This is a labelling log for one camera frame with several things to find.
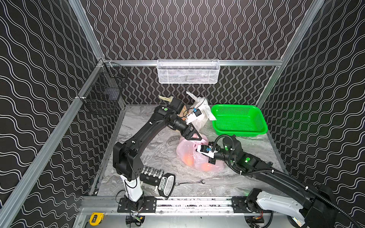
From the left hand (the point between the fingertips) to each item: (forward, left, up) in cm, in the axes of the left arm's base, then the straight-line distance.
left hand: (202, 138), depth 71 cm
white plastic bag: (+26, -4, -11) cm, 28 cm away
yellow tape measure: (-35, +50, -24) cm, 65 cm away
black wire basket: (+37, +68, -4) cm, 77 cm away
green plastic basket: (+34, -31, -24) cm, 52 cm away
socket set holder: (-16, +19, -25) cm, 35 cm away
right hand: (-2, +2, -5) cm, 6 cm away
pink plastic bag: (-1, +7, -15) cm, 16 cm away
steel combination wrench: (-16, +12, -26) cm, 33 cm away
